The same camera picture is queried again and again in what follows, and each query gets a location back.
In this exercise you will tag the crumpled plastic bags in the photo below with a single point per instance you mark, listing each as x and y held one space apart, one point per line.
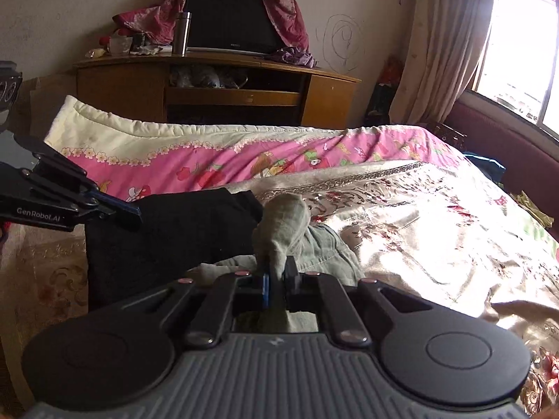
205 76

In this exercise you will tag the clear glass jar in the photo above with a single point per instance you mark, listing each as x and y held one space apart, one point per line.
120 46

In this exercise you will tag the dark patterned cloth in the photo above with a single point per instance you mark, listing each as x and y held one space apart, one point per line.
450 135

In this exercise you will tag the steel thermos flask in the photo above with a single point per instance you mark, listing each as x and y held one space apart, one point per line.
181 35

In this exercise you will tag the grey-green pants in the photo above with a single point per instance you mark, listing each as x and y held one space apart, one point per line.
284 222

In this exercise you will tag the gold floral bedspread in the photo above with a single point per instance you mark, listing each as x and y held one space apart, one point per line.
415 235

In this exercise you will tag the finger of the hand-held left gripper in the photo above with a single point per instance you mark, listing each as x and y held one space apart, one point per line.
124 214

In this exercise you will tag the yellow-green cloth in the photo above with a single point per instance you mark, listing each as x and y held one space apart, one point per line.
535 209

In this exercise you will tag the purple crumpled cloth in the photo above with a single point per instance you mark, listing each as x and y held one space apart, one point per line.
295 56

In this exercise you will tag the wooden television cabinet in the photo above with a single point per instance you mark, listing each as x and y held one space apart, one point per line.
118 83

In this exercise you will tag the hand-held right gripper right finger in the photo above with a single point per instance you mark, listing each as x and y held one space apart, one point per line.
290 283

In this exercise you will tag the pink cartoon quilt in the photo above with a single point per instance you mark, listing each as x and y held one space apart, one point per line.
262 157

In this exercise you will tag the blue cloth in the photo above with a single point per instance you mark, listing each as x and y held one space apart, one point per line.
487 166

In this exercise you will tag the maroon padded headboard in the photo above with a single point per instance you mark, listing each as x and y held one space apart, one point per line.
511 139

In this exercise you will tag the beige curtain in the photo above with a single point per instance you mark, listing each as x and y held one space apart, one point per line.
436 43

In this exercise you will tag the window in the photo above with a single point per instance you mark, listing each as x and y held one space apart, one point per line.
519 43

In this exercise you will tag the red patterned cloth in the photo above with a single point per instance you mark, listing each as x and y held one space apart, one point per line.
288 13

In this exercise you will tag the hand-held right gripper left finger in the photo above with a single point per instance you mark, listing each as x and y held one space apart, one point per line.
265 290

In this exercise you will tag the black pants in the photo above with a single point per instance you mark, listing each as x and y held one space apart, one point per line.
174 235

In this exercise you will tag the black television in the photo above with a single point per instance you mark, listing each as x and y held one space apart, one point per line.
231 17

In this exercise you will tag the red and black bag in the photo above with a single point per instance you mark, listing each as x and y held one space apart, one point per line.
382 96

